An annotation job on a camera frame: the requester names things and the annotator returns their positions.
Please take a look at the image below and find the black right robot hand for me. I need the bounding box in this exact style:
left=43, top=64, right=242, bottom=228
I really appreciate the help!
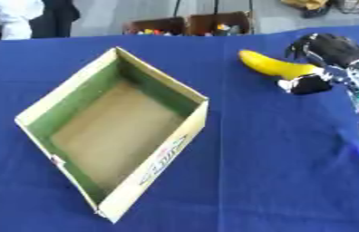
left=276, top=32, right=359, bottom=96

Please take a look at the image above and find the brown cardboard box with toys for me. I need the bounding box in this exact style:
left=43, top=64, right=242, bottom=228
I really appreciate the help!
left=121, top=16, right=188, bottom=36
left=184, top=10, right=256, bottom=37

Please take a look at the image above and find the tan cardboard box green inside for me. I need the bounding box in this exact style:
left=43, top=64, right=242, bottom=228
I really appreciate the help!
left=13, top=46, right=211, bottom=225

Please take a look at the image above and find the yellow bag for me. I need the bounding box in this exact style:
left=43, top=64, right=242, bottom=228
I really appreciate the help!
left=279, top=0, right=332, bottom=12

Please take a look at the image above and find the yellow toy banana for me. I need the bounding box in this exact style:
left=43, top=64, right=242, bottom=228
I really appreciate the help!
left=237, top=49, right=321, bottom=82

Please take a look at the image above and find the person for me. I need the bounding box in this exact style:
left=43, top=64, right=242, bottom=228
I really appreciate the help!
left=0, top=0, right=82, bottom=49

